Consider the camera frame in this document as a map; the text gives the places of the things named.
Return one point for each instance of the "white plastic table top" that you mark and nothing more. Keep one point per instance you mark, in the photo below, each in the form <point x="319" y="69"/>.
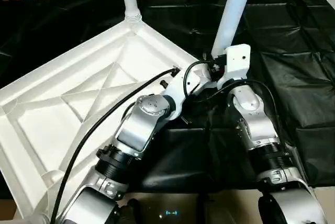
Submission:
<point x="65" y="90"/>

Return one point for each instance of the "black mat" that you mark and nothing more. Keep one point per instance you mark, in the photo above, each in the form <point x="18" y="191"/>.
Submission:
<point x="288" y="64"/>

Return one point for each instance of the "white flat board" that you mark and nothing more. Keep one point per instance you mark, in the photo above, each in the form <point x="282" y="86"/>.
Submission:
<point x="330" y="0"/>

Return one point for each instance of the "dark left robot foot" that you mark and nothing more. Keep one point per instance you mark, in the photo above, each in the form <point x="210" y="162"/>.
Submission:
<point x="131" y="212"/>

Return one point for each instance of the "brown cardboard sheet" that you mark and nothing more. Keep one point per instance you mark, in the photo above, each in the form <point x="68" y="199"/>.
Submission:
<point x="8" y="209"/>

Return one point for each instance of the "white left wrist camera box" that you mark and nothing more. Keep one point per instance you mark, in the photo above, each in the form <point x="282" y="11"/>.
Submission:
<point x="178" y="88"/>

